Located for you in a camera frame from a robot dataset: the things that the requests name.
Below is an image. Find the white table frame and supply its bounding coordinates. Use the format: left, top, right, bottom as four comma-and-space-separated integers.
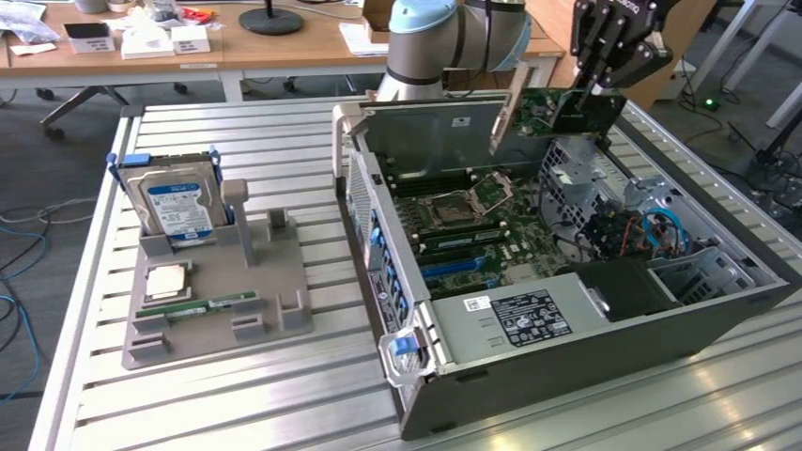
686, 0, 802, 95

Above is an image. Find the green RAM stick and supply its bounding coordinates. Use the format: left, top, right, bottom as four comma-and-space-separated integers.
135, 291, 259, 320

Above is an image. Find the wooden desk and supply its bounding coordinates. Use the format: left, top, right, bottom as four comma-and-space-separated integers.
0, 2, 227, 140
221, 0, 566, 102

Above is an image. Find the white unit with red dot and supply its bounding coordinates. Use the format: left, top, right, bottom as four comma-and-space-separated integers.
654, 58, 699, 102

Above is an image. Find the small paper label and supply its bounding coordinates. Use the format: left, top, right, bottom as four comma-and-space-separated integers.
8, 42, 57, 57

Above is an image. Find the dark small item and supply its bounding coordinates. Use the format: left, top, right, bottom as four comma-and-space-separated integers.
144, 0, 181, 23

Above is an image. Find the silver power supply with label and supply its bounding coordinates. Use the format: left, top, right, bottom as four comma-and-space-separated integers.
428, 273, 612, 365

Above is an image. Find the open dark PC case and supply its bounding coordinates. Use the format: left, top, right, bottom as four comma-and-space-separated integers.
331, 91, 802, 442

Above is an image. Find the silver CPU chip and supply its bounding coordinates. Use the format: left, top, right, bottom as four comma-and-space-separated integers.
143, 268, 189, 302

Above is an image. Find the green motherboard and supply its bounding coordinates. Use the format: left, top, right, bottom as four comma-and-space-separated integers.
379, 157, 568, 302

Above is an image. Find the plain white box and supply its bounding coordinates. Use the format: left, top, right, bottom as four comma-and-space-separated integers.
169, 25, 211, 55

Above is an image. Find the wooden cabinet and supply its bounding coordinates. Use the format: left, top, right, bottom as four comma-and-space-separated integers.
524, 0, 719, 110

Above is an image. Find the hard disk with blue caddy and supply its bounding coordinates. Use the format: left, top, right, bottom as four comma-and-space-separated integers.
105, 145, 232, 248

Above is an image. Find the perforated metal drive cage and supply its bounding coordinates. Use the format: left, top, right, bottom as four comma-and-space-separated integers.
536, 135, 634, 236

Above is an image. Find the small silver chipset heatsink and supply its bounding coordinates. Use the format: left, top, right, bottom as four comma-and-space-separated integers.
504, 265, 540, 286

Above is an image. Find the blue expansion slot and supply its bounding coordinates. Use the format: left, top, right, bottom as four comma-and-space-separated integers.
420, 256, 490, 278

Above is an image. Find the CPU socket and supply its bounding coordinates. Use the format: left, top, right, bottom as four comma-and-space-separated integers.
418, 192, 482, 231

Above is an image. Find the silver disk bay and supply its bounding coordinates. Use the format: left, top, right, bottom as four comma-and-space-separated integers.
644, 246, 759, 306

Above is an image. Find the blue floor cable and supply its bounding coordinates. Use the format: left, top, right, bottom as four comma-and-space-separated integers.
0, 225, 51, 405

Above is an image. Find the blue case latch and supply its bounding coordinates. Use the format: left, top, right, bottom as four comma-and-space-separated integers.
387, 328, 420, 361

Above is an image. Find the white crumpled tissue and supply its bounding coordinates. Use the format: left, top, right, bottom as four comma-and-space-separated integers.
103, 8, 172, 34

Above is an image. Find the black equipment stand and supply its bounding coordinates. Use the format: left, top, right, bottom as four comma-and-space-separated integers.
730, 105, 802, 217

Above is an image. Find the grey printed parts rack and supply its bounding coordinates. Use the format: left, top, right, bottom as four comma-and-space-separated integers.
121, 178, 316, 372

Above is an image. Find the black plastic box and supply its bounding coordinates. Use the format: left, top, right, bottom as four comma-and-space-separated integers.
572, 257, 684, 323

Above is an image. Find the grey floor cable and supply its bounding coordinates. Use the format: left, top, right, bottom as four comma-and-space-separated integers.
0, 196, 101, 226

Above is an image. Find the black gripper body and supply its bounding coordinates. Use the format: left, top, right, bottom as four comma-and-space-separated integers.
607, 0, 683, 46

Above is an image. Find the light blue wire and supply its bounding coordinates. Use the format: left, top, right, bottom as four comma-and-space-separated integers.
638, 206, 694, 258

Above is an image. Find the red wire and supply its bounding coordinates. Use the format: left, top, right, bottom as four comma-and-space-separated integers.
619, 213, 650, 258

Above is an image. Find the white box with black top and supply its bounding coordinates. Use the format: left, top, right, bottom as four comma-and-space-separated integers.
63, 22, 117, 55

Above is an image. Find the black round lamp base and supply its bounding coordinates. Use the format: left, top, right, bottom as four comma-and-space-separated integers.
236, 0, 305, 37

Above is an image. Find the white table leg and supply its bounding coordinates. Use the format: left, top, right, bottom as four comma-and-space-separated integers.
767, 79, 802, 129

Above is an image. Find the red small item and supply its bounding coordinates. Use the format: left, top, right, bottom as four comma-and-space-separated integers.
179, 6, 217, 25

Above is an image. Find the green GPU with black cooler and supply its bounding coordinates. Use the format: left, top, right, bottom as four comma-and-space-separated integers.
486, 60, 628, 156

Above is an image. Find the white box with round roll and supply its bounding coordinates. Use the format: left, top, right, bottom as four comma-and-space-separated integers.
119, 25, 176, 61

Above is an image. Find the clear plastic bag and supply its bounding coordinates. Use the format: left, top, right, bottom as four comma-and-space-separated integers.
0, 0, 63, 44

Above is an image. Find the brown cardboard box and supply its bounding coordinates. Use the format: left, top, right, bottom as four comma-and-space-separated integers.
361, 0, 395, 33

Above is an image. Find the stack of white papers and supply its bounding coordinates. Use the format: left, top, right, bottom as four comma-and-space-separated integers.
337, 21, 391, 58

